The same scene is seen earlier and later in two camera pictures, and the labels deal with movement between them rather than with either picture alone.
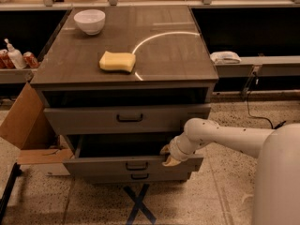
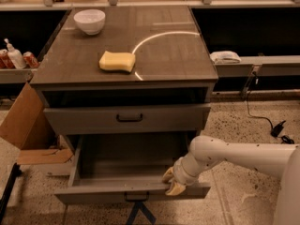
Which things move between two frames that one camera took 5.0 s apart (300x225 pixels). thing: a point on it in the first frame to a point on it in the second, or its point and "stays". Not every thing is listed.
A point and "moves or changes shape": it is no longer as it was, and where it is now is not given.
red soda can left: (6, 61) stays
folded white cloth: (225, 57) stays
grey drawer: (173, 161) moves or changes shape
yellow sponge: (117, 61) stays
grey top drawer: (152, 119) stays
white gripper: (173, 150) to (179, 172)
